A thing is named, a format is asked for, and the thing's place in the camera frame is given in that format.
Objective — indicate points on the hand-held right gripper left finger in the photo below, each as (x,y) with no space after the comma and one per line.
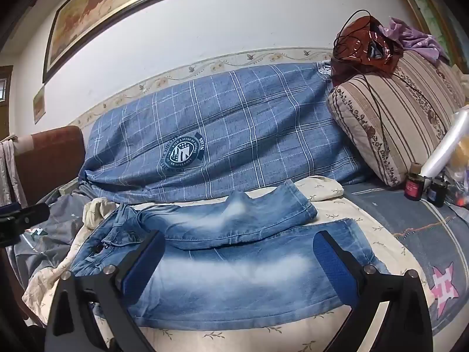
(141,266)

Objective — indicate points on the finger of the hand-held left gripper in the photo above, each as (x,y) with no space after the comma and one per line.
(25,218)

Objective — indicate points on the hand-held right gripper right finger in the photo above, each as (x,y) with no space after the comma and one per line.
(333,267)

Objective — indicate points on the faded blue denim pants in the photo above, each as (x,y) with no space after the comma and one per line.
(238,275)

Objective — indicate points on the grey star-print cloth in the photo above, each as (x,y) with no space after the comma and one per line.
(55,227)

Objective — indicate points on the pale hanging cloth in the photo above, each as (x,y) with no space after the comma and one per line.
(11,176)

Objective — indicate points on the brown headboard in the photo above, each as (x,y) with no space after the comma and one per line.
(47,161)

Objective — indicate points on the blue bedsheet with pink pattern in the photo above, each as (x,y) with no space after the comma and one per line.
(421,227)

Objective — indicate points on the cream leaf-print bedsheet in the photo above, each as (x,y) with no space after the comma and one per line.
(256,337)

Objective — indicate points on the dark bottle with red label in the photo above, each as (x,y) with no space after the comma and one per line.
(414,187)

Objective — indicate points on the small dark bottle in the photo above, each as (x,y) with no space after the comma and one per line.
(438,192)

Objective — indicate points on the striped floral pillow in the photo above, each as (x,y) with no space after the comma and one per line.
(388,117)

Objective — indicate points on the blue plaid quilt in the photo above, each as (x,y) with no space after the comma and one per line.
(256,124)

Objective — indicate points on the clear plastic bag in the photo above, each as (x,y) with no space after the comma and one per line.
(460,165)

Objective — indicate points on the clear plastic roll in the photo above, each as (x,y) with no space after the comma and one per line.
(447,143)

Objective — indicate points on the red plastic bag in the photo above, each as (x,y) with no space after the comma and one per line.
(353,40)

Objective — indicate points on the large framed painting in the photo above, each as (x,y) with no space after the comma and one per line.
(110,0)

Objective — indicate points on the purple cloth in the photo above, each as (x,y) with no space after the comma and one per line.
(414,40)

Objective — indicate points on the green framed picture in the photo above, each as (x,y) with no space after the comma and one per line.
(428,3)

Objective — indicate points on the wooden window frame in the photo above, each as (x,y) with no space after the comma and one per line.
(4,117)

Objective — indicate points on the small wall picture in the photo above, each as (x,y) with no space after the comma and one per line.
(39,104)

